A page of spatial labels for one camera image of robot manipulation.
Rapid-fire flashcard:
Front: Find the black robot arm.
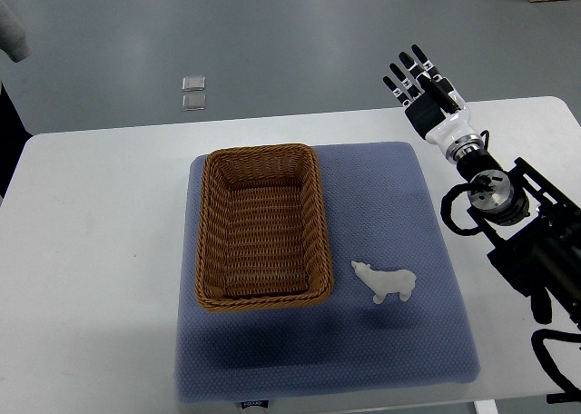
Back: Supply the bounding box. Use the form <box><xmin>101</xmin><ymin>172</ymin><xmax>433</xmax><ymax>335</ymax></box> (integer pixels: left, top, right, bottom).
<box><xmin>441</xmin><ymin>149</ymin><xmax>580</xmax><ymax>324</ymax></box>

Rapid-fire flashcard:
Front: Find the blue quilted mat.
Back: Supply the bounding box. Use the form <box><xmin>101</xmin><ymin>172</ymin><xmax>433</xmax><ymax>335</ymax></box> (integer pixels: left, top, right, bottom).
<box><xmin>174</xmin><ymin>142</ymin><xmax>480</xmax><ymax>403</ymax></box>

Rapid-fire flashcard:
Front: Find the white bear figurine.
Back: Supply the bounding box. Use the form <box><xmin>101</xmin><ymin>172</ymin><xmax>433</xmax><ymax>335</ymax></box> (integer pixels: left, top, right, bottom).
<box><xmin>350</xmin><ymin>261</ymin><xmax>417</xmax><ymax>305</ymax></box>

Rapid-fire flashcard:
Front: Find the grey sleeve of person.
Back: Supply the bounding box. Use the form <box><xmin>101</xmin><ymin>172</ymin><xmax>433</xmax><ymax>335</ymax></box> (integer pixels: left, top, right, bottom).
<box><xmin>1</xmin><ymin>1</ymin><xmax>32</xmax><ymax>63</ymax></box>

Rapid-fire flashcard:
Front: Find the upper silver floor plate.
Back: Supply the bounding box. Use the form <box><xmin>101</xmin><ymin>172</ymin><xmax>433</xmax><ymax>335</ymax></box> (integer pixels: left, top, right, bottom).
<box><xmin>182</xmin><ymin>75</ymin><xmax>206</xmax><ymax>92</ymax></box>

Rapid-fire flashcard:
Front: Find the black looped cable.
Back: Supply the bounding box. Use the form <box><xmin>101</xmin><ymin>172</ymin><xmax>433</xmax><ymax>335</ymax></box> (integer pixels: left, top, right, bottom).
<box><xmin>440</xmin><ymin>182</ymin><xmax>485</xmax><ymax>236</ymax></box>

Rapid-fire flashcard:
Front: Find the white table leg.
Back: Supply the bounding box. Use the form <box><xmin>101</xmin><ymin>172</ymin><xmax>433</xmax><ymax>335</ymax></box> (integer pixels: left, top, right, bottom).
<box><xmin>474</xmin><ymin>399</ymin><xmax>499</xmax><ymax>414</ymax></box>

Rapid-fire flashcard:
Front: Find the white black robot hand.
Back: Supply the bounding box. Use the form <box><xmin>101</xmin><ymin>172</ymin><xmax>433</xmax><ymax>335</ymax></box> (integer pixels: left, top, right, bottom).
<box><xmin>383</xmin><ymin>44</ymin><xmax>485</xmax><ymax>163</ymax></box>

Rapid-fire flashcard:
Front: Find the brown wicker basket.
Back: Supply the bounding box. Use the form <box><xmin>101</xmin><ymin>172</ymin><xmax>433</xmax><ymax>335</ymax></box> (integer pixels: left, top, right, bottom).
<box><xmin>195</xmin><ymin>143</ymin><xmax>334</xmax><ymax>312</ymax></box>

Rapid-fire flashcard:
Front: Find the black table control panel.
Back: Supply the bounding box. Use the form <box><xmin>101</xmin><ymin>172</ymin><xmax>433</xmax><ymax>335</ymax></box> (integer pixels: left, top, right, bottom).
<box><xmin>546</xmin><ymin>393</ymin><xmax>580</xmax><ymax>404</ymax></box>

